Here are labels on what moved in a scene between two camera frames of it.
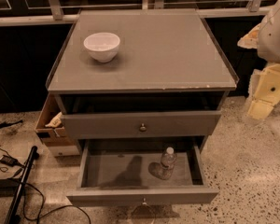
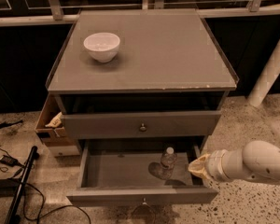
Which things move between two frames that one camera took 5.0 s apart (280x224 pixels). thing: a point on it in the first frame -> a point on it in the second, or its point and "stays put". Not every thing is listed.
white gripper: [275, 36] -> [214, 165]
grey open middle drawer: [112, 172] stays put
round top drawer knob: [143, 128] stays put
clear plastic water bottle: [168, 162] stays put
